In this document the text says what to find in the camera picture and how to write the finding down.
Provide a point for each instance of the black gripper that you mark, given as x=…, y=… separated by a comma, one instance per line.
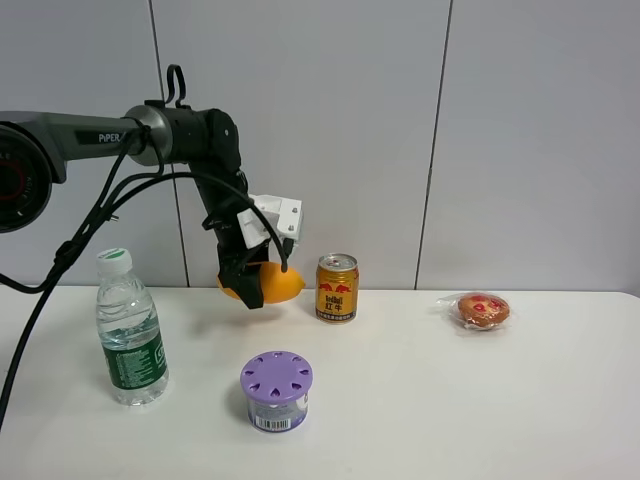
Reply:
x=238, y=263

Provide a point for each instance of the yellow mango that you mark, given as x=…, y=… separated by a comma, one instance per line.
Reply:
x=277, y=286

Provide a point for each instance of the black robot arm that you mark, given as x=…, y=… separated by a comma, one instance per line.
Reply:
x=37, y=146

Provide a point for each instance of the gold red bull can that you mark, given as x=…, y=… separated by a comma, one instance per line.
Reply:
x=337, y=285

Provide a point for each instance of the purple air freshener jar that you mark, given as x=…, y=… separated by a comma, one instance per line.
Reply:
x=276, y=386

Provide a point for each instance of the clear water bottle green label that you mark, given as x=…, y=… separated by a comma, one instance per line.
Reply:
x=129, y=331

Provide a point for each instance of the wrapped fruit pastry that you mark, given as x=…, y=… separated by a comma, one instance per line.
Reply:
x=475, y=311

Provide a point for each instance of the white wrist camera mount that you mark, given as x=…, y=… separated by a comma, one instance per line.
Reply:
x=284, y=215

